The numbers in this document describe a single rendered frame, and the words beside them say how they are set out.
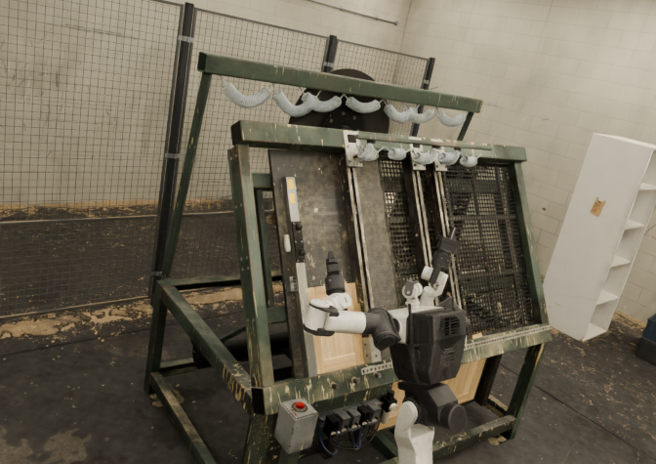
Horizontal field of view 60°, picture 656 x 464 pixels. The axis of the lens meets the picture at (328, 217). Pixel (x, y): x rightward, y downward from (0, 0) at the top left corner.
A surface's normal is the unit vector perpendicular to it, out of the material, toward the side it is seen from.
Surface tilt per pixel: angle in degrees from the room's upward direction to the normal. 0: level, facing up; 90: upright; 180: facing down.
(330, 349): 59
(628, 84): 90
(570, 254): 90
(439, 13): 90
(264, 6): 90
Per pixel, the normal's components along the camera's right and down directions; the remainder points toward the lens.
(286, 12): 0.63, 0.34
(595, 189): -0.75, 0.04
